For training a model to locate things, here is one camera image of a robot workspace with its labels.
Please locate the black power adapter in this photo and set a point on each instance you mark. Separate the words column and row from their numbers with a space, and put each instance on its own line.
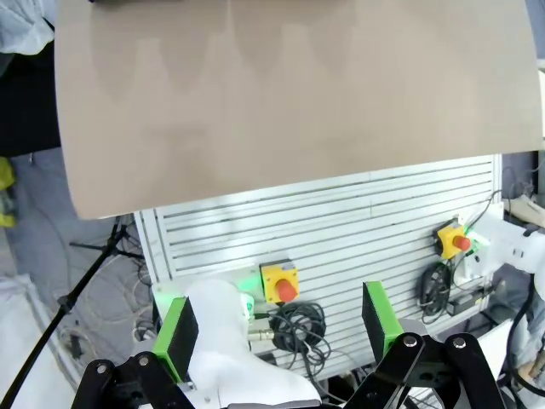
column 468, row 302

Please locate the white cloth cover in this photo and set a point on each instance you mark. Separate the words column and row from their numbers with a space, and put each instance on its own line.
column 21, row 25

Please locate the ribbed aluminium base plate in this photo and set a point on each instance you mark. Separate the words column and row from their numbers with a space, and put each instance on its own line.
column 319, row 221

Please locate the black fabric cover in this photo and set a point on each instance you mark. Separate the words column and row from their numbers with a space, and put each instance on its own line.
column 25, row 106

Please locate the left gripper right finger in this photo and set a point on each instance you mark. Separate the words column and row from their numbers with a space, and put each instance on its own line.
column 374, row 324

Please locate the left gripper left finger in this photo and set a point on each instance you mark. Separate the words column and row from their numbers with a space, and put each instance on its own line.
column 181, row 336

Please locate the black tripod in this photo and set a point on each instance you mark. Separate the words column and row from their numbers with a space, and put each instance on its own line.
column 64, row 303

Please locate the yellow-green cloth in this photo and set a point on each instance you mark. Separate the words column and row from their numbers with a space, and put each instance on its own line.
column 6, row 174

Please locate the yellow emergency stop button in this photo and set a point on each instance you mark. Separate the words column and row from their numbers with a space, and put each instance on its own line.
column 447, row 236
column 270, row 274

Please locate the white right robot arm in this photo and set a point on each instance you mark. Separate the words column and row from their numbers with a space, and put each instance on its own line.
column 511, row 247

